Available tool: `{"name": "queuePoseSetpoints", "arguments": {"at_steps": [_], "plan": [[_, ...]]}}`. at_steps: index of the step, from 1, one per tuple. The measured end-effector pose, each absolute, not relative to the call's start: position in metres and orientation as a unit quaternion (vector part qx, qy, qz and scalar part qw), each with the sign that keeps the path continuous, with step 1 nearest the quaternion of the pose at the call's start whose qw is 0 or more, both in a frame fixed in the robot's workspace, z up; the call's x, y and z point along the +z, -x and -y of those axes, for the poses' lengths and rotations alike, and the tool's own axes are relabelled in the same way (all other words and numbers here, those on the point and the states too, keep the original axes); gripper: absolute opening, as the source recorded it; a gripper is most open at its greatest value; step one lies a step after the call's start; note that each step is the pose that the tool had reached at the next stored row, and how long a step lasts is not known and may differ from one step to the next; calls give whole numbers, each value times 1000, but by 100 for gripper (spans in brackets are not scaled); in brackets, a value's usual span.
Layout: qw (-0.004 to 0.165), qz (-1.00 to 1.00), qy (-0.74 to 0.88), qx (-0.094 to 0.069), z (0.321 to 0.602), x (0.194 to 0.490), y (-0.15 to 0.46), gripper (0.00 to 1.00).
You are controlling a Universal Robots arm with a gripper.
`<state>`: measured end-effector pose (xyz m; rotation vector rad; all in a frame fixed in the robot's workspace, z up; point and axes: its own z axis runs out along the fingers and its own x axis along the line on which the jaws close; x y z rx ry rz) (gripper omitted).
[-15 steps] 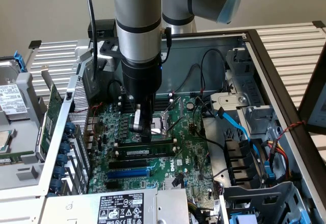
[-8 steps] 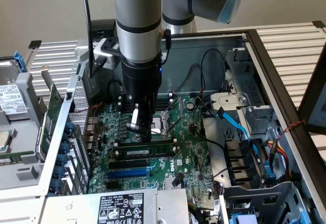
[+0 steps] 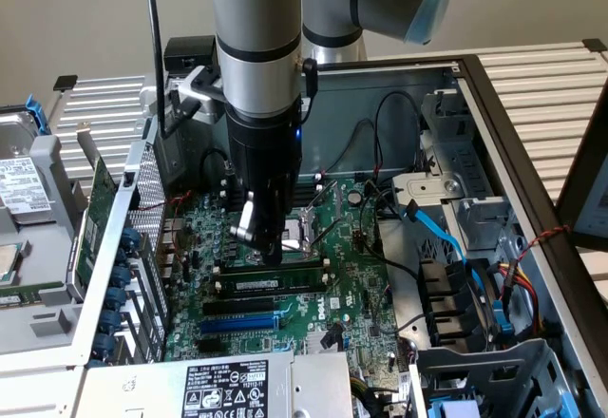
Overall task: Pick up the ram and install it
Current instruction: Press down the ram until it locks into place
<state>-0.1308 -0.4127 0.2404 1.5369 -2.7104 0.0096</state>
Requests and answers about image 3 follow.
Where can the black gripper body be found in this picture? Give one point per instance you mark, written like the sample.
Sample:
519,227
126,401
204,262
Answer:
263,152

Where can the green RAM stick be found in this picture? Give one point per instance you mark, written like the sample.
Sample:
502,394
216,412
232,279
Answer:
294,280
24,290

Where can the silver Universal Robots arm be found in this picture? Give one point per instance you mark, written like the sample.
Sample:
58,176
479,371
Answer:
256,33

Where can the thin metal locking lever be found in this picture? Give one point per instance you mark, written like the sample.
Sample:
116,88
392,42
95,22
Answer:
294,247

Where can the CPU socket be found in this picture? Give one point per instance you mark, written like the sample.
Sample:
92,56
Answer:
304,228

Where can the metal socket cover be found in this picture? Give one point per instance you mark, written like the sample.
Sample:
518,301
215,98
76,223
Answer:
328,199

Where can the green Dell motherboard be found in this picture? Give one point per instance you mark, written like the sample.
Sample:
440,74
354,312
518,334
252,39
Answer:
342,256

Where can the open grey PC case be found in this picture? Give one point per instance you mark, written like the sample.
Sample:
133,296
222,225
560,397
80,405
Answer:
342,123

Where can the round coin battery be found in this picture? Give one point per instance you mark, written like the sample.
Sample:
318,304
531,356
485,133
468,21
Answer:
354,196

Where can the long black expansion slot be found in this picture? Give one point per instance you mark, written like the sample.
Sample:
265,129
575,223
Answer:
237,307

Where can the blue expansion slot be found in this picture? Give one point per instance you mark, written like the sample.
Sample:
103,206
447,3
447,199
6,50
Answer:
237,326

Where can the blue card retention clip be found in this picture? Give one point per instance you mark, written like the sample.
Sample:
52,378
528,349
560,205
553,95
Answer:
130,240
110,319
121,275
115,297
102,343

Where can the small silver heat sink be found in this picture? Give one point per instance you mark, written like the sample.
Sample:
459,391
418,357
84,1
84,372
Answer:
323,341

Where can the black box with port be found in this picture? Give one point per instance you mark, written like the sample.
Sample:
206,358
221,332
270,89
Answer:
187,52

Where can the short black expansion slot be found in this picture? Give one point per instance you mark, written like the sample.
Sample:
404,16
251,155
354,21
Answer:
209,347

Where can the green graphics card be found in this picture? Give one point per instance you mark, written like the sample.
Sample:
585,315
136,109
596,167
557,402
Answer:
102,185

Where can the silver power supply with label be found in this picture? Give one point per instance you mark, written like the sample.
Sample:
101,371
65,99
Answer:
237,389

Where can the silver metal disk bay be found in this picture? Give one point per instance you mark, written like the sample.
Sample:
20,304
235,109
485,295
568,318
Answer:
456,185

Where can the black plastic fan shroud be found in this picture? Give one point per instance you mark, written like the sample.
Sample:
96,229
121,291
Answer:
446,304

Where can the grey parts rack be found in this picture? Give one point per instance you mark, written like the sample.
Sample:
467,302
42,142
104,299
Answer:
47,256

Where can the black table end cap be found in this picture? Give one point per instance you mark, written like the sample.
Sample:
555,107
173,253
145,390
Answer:
64,82
594,44

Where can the silver hard disk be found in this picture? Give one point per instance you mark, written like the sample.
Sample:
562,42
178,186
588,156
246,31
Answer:
24,185

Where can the blue plastic rack clip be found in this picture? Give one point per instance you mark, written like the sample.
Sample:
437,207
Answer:
35,114

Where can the silver CPU chip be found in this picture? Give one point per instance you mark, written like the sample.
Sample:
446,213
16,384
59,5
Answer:
7,260

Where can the grey metal drive cage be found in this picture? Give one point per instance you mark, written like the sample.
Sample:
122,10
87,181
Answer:
484,370

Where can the black framed computer unit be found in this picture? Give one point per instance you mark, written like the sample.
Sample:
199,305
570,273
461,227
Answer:
570,190

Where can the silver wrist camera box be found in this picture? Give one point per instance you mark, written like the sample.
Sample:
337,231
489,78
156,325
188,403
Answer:
204,90

